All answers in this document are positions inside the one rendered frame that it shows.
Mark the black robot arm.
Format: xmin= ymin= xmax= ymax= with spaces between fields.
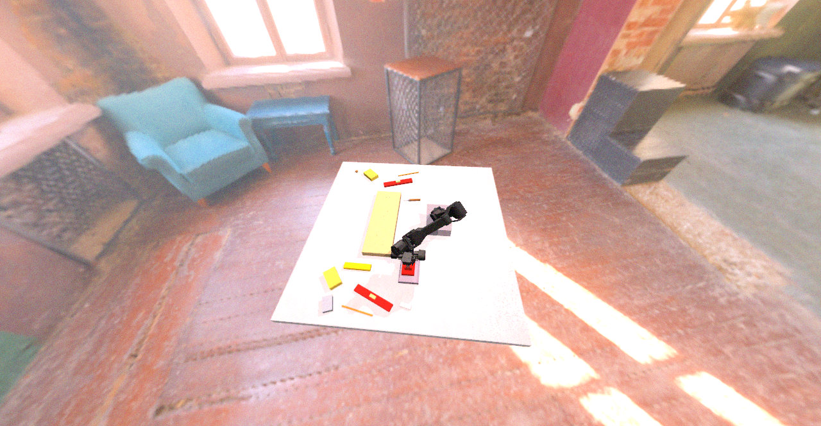
xmin=391 ymin=201 xmax=467 ymax=265

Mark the tan wooden floor panel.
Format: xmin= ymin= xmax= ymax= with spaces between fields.
xmin=362 ymin=191 xmax=402 ymax=257

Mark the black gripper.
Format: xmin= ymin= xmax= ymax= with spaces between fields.
xmin=391 ymin=248 xmax=426 ymax=261

